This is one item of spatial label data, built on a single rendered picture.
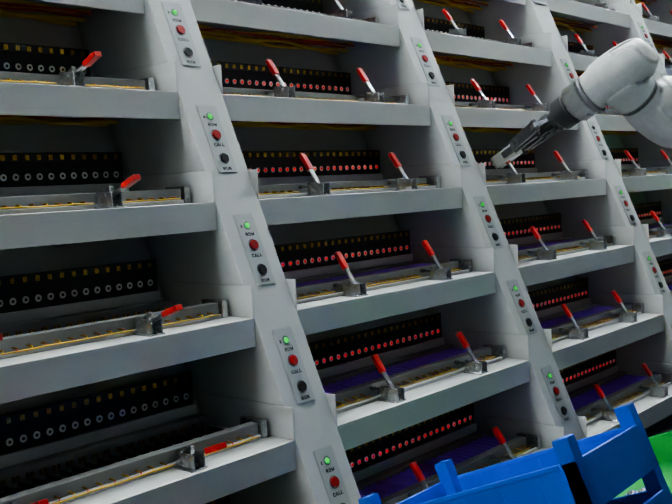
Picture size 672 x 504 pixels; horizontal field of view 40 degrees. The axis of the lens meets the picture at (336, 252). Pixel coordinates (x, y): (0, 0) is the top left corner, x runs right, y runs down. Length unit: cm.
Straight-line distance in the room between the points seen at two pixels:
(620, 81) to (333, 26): 63
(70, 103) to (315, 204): 48
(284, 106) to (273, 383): 54
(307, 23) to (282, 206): 46
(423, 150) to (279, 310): 72
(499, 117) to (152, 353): 125
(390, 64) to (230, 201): 75
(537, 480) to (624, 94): 123
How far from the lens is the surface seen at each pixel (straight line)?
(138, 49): 164
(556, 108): 217
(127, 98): 149
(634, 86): 211
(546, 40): 272
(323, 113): 179
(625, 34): 339
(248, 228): 150
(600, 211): 263
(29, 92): 140
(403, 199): 184
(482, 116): 224
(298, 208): 161
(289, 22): 186
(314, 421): 146
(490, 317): 200
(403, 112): 198
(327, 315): 156
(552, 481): 104
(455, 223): 203
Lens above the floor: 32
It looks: 11 degrees up
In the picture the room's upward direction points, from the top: 20 degrees counter-clockwise
